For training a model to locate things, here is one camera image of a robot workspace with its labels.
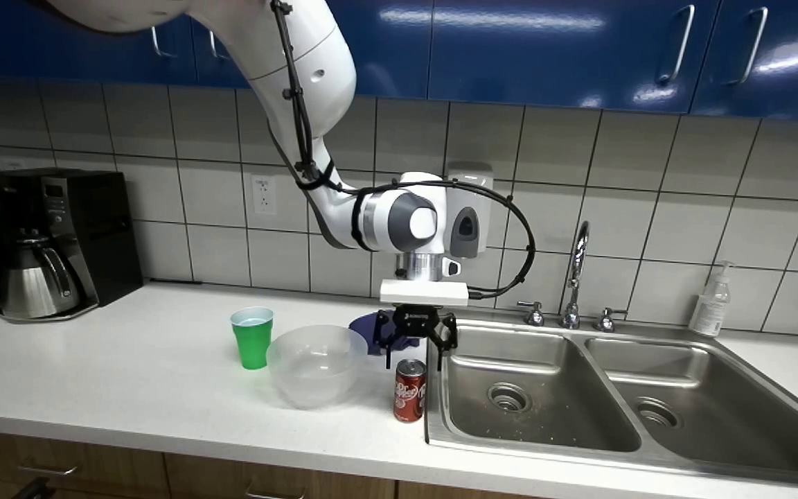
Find wooden lower cabinets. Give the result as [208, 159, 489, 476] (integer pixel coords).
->
[0, 433, 532, 499]

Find green plastic cup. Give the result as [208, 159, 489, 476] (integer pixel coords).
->
[229, 307, 273, 370]

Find chrome sink faucet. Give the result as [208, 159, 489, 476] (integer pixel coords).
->
[557, 221, 619, 332]

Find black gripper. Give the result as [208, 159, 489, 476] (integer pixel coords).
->
[373, 306, 457, 375]

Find red soda can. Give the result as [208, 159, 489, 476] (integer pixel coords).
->
[392, 360, 425, 422]

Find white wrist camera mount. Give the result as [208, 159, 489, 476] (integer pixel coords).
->
[378, 280, 467, 307]

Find white wall outlet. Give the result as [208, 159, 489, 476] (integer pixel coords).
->
[248, 176, 276, 219]

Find clear plastic bowl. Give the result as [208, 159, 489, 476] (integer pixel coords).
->
[266, 325, 367, 410]

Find white wall dispenser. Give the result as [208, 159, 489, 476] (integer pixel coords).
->
[446, 163, 492, 259]

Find stainless steel double sink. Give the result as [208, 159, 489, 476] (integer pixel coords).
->
[424, 320, 798, 489]

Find steel coffee carafe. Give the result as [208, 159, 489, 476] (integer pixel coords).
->
[0, 237, 79, 322]

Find clear soap bottle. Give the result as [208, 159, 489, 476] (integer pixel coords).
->
[690, 267, 730, 335]

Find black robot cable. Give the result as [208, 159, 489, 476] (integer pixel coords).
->
[269, 0, 540, 303]

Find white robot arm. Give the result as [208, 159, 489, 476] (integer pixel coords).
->
[46, 0, 471, 354]

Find blue upper cabinets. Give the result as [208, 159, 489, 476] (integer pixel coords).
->
[0, 0, 798, 119]

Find black coffee maker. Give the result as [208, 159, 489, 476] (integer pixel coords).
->
[0, 170, 143, 322]

